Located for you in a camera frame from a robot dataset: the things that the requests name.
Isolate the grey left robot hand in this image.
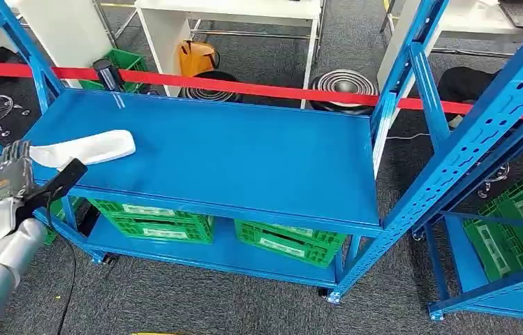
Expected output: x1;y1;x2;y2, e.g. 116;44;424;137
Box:
0;140;36;203

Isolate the white plastic shell part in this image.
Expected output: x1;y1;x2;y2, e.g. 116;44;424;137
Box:
29;129;137;170

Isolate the white cabinet panel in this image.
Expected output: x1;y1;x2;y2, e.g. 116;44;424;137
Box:
11;0;115;89

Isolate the yellow orange bag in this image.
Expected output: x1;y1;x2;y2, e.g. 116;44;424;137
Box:
177;40;221;78

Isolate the blue metal shelf rack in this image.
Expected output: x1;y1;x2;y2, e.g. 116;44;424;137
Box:
0;0;523;306
411;131;523;325

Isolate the red barrier tape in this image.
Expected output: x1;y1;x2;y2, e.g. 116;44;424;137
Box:
0;60;523;120

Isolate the white table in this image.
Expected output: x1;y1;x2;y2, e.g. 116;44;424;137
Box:
133;0;325;110
376;0;523;91

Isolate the black chair seat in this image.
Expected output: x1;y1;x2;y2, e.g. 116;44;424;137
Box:
436;66;503;124

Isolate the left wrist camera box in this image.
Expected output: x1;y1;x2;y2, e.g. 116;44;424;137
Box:
13;158;89;224

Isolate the barrier post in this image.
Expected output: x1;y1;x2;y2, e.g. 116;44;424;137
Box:
92;58;126;94

